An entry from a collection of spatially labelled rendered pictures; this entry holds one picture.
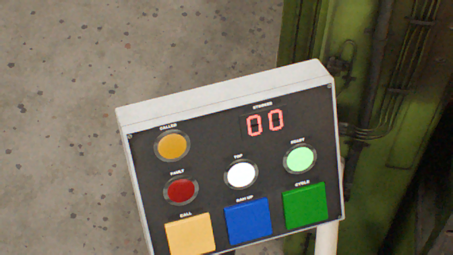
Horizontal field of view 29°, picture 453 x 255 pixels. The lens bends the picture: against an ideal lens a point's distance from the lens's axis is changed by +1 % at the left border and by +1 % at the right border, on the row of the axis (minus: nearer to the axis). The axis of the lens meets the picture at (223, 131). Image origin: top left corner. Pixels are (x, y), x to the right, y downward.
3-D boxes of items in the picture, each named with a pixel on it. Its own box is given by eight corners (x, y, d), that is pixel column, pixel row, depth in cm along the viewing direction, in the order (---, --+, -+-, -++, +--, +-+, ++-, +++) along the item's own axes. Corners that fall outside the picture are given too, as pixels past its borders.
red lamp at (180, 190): (194, 206, 137) (193, 195, 133) (165, 202, 138) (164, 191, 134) (197, 189, 139) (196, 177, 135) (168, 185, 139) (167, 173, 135)
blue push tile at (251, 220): (272, 234, 145) (268, 199, 141) (230, 246, 144) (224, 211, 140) (269, 228, 146) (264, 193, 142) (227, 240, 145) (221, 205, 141)
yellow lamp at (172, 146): (185, 163, 133) (185, 150, 129) (156, 159, 133) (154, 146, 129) (189, 146, 134) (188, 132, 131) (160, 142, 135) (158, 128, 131)
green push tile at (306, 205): (328, 219, 146) (325, 184, 142) (286, 230, 145) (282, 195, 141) (325, 213, 148) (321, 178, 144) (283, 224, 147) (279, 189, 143)
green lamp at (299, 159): (311, 175, 140) (314, 163, 136) (283, 171, 140) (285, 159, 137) (313, 158, 142) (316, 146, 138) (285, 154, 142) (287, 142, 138)
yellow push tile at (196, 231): (216, 250, 143) (209, 215, 139) (172, 262, 142) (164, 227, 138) (213, 244, 145) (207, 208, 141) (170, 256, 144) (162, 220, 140)
